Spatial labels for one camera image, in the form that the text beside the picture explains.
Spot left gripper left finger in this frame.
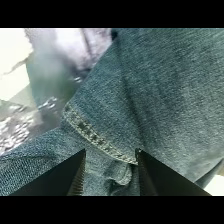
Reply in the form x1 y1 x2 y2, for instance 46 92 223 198
10 148 87 197

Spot blue jeans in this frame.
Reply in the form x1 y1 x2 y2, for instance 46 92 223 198
0 28 224 197

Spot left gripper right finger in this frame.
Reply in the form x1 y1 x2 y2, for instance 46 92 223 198
135 148 212 197

